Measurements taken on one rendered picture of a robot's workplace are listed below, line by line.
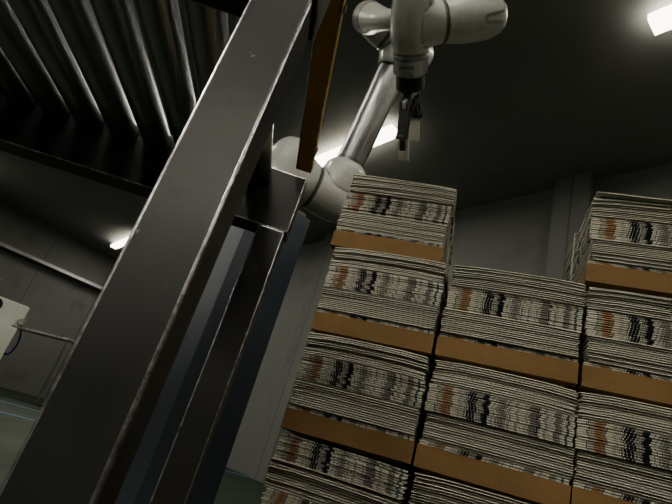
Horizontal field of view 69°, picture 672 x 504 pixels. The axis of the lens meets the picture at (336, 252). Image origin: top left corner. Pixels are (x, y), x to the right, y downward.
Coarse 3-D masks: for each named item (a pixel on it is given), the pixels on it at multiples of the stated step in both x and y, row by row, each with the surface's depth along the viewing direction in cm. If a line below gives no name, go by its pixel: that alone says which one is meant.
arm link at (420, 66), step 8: (400, 56) 121; (408, 56) 120; (416, 56) 120; (424, 56) 121; (400, 64) 122; (408, 64) 121; (416, 64) 121; (424, 64) 122; (400, 72) 123; (408, 72) 122; (416, 72) 122; (424, 72) 123
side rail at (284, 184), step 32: (0, 96) 90; (0, 128) 87; (32, 128) 88; (64, 128) 89; (32, 160) 91; (64, 160) 87; (96, 160) 88; (128, 160) 89; (160, 160) 89; (256, 192) 90; (288, 192) 91; (256, 224) 88; (288, 224) 88
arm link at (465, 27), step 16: (448, 0) 116; (464, 0) 116; (480, 0) 116; (496, 0) 117; (368, 16) 152; (384, 16) 145; (464, 16) 115; (480, 16) 116; (496, 16) 117; (368, 32) 160; (464, 32) 118; (480, 32) 118; (496, 32) 120
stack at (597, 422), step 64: (384, 256) 118; (384, 320) 111; (448, 320) 108; (512, 320) 105; (576, 320) 103; (640, 320) 100; (320, 384) 108; (384, 384) 105; (448, 384) 102; (512, 384) 99; (576, 384) 97; (320, 448) 102; (448, 448) 96; (512, 448) 94; (576, 448) 92; (640, 448) 89
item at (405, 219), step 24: (360, 192) 132; (384, 192) 130; (408, 192) 129; (432, 192) 127; (456, 192) 127; (360, 216) 129; (384, 216) 127; (408, 216) 126; (432, 216) 125; (408, 240) 123; (432, 240) 122
